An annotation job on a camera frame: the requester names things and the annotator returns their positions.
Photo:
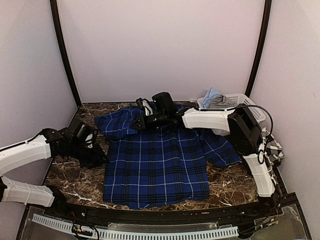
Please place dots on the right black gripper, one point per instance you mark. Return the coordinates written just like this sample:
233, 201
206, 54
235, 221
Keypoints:
141, 118

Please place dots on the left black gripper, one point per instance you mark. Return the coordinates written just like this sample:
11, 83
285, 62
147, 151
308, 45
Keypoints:
97, 160

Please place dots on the blue plaid long sleeve shirt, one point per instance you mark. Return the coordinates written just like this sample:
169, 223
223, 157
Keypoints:
153, 168

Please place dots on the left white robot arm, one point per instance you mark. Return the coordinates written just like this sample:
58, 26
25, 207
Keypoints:
47, 144

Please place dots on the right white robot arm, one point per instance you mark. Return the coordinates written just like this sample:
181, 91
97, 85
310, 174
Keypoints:
245, 135

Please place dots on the light blue shirt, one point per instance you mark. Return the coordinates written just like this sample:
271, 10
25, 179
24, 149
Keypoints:
209, 97

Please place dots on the grey button shirt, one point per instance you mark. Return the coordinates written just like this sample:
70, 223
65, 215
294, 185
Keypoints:
222, 102

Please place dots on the white plastic laundry basket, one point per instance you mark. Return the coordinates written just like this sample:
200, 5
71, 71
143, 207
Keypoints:
225, 121

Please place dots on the black white checkered folded shirt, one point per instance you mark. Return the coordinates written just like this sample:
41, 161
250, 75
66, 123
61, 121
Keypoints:
273, 149

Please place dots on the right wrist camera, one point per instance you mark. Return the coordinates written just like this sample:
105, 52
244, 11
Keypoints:
163, 103

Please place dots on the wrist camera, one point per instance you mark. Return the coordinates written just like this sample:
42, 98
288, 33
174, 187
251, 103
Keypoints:
163, 103
80, 133

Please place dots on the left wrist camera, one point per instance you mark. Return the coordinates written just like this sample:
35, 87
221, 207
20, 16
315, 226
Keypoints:
80, 133

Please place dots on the white slotted cable duct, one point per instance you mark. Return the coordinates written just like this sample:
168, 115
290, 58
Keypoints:
122, 231

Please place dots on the left black corner post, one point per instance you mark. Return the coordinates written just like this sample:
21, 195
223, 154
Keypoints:
63, 51

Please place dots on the black corner post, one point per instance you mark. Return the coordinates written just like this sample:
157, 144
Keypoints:
63, 51
260, 47

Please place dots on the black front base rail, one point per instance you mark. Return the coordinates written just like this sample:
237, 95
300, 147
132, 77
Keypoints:
236, 215

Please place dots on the right black corner post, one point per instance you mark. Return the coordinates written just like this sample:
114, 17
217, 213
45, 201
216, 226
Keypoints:
260, 47

